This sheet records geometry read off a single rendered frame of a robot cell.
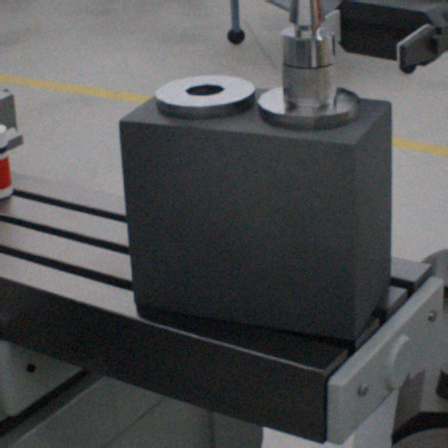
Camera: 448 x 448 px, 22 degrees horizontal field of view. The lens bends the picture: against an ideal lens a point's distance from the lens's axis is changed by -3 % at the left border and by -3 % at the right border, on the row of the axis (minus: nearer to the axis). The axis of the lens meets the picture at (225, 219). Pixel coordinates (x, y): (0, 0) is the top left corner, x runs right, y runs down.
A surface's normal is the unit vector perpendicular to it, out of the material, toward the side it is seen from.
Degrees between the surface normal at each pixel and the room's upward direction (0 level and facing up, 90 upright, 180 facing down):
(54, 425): 90
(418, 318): 90
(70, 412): 90
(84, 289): 0
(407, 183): 0
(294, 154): 90
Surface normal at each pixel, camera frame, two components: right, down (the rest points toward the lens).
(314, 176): -0.39, 0.40
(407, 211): -0.05, -0.91
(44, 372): 0.84, 0.18
